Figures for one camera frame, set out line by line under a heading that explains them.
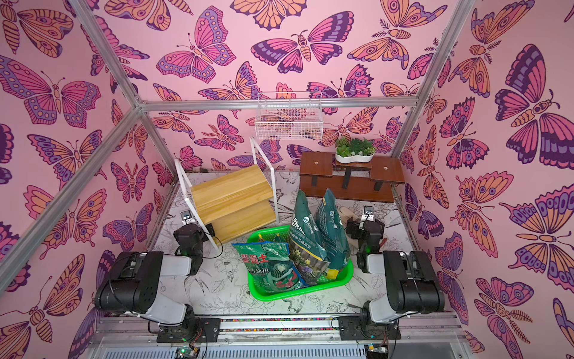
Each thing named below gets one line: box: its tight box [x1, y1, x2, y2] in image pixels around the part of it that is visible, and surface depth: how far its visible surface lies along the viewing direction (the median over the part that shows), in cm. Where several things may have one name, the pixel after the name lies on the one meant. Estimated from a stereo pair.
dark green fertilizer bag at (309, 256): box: [289, 189, 331, 286], surface depth 74 cm
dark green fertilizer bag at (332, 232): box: [313, 188, 351, 275], surface depth 71 cm
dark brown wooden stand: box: [299, 151, 406, 203], surface depth 108 cm
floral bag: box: [231, 240, 309, 294], surface depth 72 cm
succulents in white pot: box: [334, 136, 376, 164], surface depth 91 cm
